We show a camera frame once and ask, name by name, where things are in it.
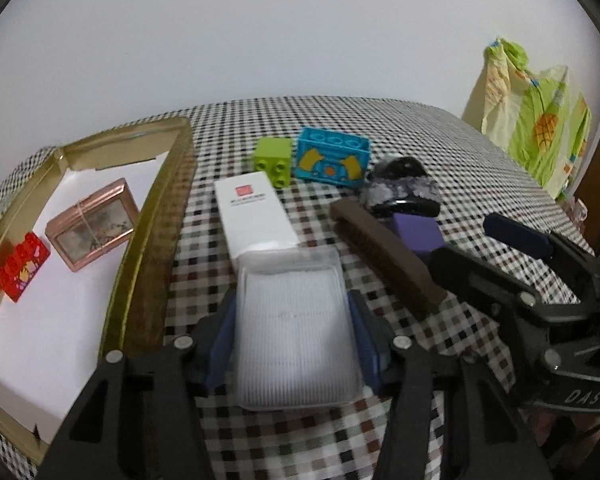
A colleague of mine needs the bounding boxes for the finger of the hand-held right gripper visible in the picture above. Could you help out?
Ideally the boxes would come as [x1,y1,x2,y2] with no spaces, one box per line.
[429,245,563,361]
[482,212,600,291]

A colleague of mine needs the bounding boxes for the purple block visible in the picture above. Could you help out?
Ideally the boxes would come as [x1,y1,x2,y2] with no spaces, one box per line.
[391,212,447,256]

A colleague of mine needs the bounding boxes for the white paper liner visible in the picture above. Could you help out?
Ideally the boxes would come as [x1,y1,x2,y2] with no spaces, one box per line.
[0,157,171,441]

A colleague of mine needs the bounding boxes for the gold tin box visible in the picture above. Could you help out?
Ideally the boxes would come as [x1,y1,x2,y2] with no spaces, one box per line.
[0,116,197,466]

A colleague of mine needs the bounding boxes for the green building block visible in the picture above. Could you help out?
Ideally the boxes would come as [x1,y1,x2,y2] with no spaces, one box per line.
[253,137,293,183]

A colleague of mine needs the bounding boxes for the white box with red label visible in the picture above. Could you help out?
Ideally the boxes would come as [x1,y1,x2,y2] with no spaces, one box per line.
[214,171,300,261]

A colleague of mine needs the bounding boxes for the rose gold framed box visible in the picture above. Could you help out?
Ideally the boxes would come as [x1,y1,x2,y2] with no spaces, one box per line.
[45,178,140,272]

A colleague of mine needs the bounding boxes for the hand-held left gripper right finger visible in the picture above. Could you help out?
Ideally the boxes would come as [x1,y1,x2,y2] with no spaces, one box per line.
[347,290,553,480]

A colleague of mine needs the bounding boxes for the blue building block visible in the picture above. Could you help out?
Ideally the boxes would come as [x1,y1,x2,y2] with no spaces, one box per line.
[295,127,371,188]

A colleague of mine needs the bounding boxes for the brown wooden block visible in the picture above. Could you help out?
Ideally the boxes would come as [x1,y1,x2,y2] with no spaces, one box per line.
[330,198,443,317]

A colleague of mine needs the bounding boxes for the checkered tablecloth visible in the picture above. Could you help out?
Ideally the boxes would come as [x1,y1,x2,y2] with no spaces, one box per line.
[0,96,598,480]

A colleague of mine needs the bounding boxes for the green pineapple print cloth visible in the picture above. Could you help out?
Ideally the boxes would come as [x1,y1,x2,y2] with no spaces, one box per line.
[462,36,593,201]

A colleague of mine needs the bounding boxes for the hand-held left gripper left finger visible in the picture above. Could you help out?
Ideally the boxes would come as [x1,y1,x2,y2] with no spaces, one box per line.
[37,292,238,480]

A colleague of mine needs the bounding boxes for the clear plastic box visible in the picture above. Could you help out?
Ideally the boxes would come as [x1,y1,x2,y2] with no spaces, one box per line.
[234,247,361,408]

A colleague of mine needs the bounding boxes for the red building block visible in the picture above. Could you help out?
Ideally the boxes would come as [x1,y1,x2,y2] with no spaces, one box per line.
[0,231,51,303]

